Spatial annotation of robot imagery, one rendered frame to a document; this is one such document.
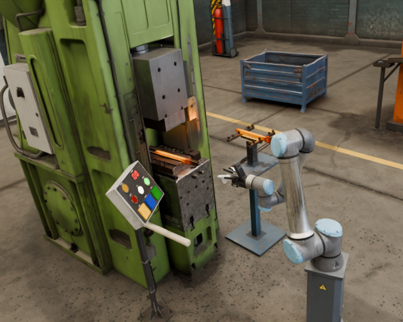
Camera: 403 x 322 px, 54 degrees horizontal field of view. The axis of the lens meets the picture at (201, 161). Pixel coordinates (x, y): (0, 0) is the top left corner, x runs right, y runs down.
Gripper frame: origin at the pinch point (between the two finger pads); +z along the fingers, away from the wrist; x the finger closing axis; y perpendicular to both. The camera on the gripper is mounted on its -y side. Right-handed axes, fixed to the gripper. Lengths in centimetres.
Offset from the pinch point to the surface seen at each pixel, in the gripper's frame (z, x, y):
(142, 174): 27, -45, -13
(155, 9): 50, 9, -102
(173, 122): 35.7, -4.3, -30.9
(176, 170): 35.8, -8.8, 4.4
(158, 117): 36, -17, -39
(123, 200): 16, -72, -12
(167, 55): 36, -1, -76
